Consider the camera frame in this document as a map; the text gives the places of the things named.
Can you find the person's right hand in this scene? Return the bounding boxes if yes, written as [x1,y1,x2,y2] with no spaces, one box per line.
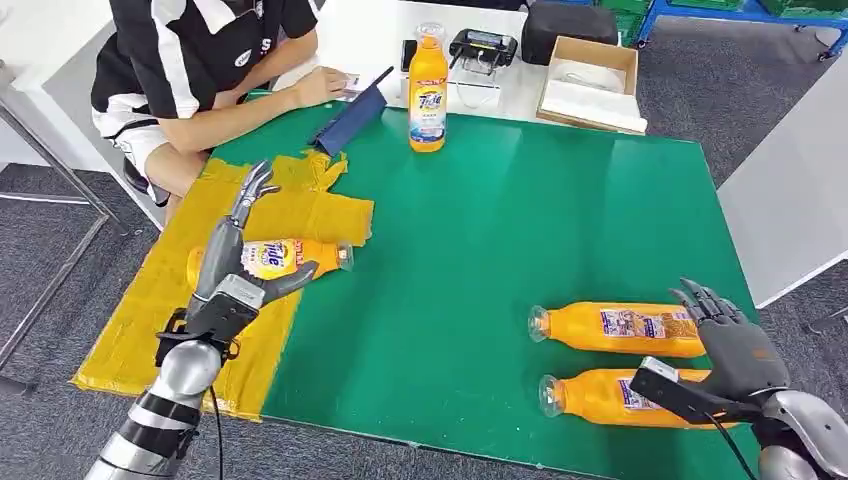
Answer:
[291,65,351,111]

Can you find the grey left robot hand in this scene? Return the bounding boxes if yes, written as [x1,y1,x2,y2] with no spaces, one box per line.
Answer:
[187,160,321,319]

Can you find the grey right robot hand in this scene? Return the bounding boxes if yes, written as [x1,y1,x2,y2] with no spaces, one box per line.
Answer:
[669,278,791,402]

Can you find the tablet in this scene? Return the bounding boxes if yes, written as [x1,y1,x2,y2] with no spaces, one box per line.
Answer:
[310,65,396,158]

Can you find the orange drink bottle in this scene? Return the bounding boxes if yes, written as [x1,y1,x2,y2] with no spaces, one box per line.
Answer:
[186,238,355,284]
[537,368,738,431]
[527,301,708,360]
[407,22,450,154]

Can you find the yellow sheet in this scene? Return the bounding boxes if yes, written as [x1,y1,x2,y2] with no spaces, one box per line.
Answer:
[71,150,377,423]

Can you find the black stool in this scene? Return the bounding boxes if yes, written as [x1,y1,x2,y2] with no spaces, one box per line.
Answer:
[123,156,151,195]

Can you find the person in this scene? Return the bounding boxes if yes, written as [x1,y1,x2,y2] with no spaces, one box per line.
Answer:
[89,0,351,228]

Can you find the white side table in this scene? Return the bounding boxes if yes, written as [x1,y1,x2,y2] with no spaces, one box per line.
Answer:
[716,52,848,311]

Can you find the black handheld controller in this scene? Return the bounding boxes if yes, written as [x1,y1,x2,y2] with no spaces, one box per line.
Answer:
[448,28,521,72]

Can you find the cardboard box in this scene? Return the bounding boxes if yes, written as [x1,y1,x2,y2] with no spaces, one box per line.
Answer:
[535,35,641,136]

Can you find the green table mat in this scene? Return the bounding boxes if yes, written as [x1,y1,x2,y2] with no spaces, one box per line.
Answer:
[211,99,763,480]

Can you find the black bag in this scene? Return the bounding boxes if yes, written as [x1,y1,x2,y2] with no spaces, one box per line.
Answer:
[520,2,621,68]

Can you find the white plastic bag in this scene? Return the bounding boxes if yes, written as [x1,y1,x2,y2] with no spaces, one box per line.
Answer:
[551,59,628,95]

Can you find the white foam sheet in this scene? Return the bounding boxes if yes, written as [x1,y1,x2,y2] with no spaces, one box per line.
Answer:
[541,79,650,134]

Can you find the green crate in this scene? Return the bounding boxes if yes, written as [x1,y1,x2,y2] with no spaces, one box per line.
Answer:
[594,0,656,49]

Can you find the blue metal rack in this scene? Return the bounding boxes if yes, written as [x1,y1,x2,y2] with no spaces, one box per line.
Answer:
[634,0,848,64]

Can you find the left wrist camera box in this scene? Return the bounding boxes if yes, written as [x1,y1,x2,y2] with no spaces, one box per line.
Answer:
[185,274,267,346]

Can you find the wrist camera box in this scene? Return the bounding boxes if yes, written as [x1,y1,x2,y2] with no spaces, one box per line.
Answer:
[185,274,267,346]
[628,356,764,427]

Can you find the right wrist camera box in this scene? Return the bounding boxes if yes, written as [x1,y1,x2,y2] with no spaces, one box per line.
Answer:
[628,356,764,427]

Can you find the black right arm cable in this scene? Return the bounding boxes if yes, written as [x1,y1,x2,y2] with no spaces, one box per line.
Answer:
[703,411,758,480]

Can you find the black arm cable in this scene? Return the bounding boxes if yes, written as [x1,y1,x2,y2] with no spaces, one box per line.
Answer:
[209,385,225,480]
[703,411,758,480]

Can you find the white cable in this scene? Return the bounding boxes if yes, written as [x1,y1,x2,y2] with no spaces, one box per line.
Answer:
[455,66,503,112]

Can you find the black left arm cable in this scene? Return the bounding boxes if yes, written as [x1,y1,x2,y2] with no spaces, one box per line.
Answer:
[209,385,225,480]

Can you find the grey metal table frame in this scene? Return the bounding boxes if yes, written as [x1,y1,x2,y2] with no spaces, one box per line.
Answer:
[0,59,137,372]

